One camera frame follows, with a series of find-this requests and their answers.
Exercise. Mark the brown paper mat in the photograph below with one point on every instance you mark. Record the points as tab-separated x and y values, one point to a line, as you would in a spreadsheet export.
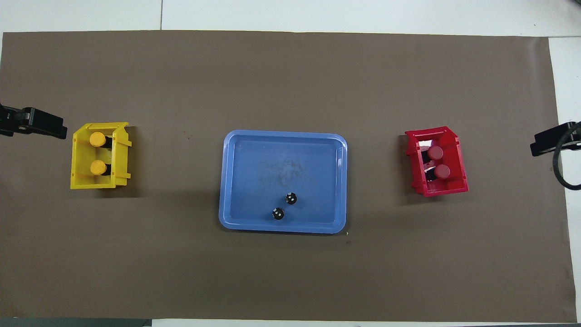
290	81

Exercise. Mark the blue plastic tray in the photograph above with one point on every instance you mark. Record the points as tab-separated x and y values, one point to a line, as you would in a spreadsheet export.
254	181

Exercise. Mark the yellow push button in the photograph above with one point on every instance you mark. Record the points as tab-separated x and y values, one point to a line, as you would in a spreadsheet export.
97	168
96	139

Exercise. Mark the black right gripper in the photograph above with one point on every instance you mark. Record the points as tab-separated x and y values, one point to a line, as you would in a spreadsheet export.
574	136

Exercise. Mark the black cylindrical capacitor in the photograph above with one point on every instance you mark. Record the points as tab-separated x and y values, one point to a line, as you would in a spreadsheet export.
278	213
291	198

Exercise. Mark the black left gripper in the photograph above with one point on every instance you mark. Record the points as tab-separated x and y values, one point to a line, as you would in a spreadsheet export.
11	121

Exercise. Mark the red plastic bin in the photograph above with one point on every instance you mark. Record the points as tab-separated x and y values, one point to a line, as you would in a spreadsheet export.
458	175

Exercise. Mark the yellow plastic bin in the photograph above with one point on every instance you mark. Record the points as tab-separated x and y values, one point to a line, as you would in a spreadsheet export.
81	177

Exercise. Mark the red push button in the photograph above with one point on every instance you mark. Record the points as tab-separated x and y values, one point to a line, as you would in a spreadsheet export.
442	171
435	152

